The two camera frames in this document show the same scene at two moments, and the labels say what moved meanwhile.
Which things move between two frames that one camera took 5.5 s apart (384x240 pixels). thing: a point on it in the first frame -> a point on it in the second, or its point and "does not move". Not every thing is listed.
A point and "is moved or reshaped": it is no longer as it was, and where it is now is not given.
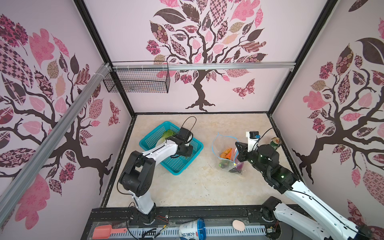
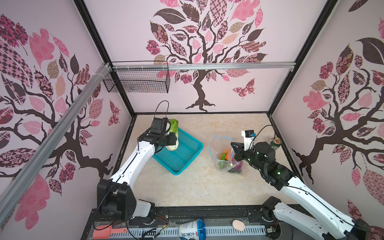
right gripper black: [242, 149] does not move
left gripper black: [188, 152] -> [172, 139]
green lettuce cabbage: [165, 134] is moved or reshaped
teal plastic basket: [175, 164] does not move
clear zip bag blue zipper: [224, 147] does not move
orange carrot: [226, 154] does not move
